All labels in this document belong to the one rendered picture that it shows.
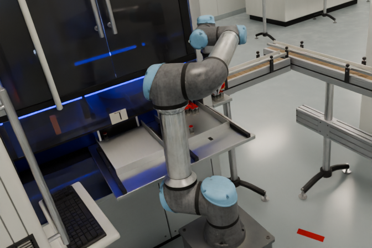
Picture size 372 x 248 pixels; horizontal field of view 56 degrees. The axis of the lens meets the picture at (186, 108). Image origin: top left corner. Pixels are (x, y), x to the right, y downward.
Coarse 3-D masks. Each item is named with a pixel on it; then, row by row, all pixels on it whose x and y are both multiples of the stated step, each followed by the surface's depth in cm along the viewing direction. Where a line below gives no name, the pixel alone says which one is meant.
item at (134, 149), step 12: (132, 132) 185; (144, 132) 183; (108, 144) 177; (120, 144) 176; (132, 144) 174; (144, 144) 172; (156, 144) 171; (108, 156) 168; (120, 156) 166; (132, 156) 165; (144, 156) 163; (156, 156) 160; (120, 168) 153; (132, 168) 156
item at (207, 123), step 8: (200, 104) 196; (200, 112) 193; (208, 112) 191; (192, 120) 187; (200, 120) 185; (208, 120) 184; (216, 120) 183; (224, 120) 177; (200, 128) 178; (208, 128) 177; (216, 128) 171; (224, 128) 174; (192, 136) 172; (200, 136) 168; (208, 136) 170
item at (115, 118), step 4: (124, 108) 173; (116, 112) 171; (120, 112) 172; (124, 112) 173; (112, 116) 171; (116, 116) 172; (124, 116) 174; (112, 120) 172; (116, 120) 173; (120, 120) 174; (112, 124) 172
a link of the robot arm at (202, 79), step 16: (224, 32) 131; (240, 32) 133; (224, 48) 118; (192, 64) 104; (208, 64) 105; (224, 64) 109; (192, 80) 102; (208, 80) 103; (224, 80) 108; (192, 96) 104
